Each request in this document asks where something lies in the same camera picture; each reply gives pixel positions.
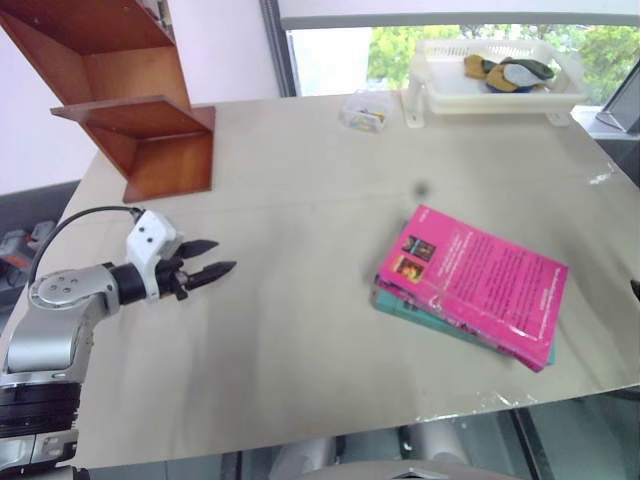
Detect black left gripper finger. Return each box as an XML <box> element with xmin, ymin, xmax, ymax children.
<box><xmin>187</xmin><ymin>260</ymin><xmax>238</xmax><ymax>292</ymax></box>
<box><xmin>181</xmin><ymin>239</ymin><xmax>220</xmax><ymax>260</ymax></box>

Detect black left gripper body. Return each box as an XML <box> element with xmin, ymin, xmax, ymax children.
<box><xmin>155</xmin><ymin>240</ymin><xmax>194</xmax><ymax>302</ymax></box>

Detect brown wooden bookshelf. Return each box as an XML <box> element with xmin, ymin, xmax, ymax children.
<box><xmin>0</xmin><ymin>0</ymin><xmax>217</xmax><ymax>203</ymax></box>

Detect teal book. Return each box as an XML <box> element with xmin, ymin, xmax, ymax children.
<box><xmin>370</xmin><ymin>219</ymin><xmax>557</xmax><ymax>367</ymax></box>

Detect pink book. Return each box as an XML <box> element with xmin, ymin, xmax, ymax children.
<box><xmin>374</xmin><ymin>203</ymin><xmax>570</xmax><ymax>372</ymax></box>

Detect grey orange device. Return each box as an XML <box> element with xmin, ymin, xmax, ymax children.
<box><xmin>0</xmin><ymin>219</ymin><xmax>56</xmax><ymax>289</ymax></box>

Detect small clear plastic box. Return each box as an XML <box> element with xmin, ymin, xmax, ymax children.
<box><xmin>340</xmin><ymin>88</ymin><xmax>393</xmax><ymax>134</ymax></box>

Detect grey rounded robot body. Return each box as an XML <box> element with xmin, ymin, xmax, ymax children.
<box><xmin>272</xmin><ymin>418</ymin><xmax>506</xmax><ymax>480</ymax></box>

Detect white plastic basket tray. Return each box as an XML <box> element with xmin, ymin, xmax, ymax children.
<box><xmin>403</xmin><ymin>38</ymin><xmax>590</xmax><ymax>127</ymax></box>

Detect yellow and green cloth items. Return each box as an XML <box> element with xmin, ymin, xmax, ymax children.
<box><xmin>463</xmin><ymin>53</ymin><xmax>556</xmax><ymax>95</ymax></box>

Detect dark laptop stand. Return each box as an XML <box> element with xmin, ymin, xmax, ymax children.
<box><xmin>582</xmin><ymin>69</ymin><xmax>640</xmax><ymax>136</ymax></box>

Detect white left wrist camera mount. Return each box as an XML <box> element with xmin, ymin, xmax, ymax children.
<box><xmin>125</xmin><ymin>210</ymin><xmax>184</xmax><ymax>303</ymax></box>

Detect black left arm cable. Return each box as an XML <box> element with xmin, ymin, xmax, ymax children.
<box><xmin>27</xmin><ymin>206</ymin><xmax>146</xmax><ymax>294</ymax></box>

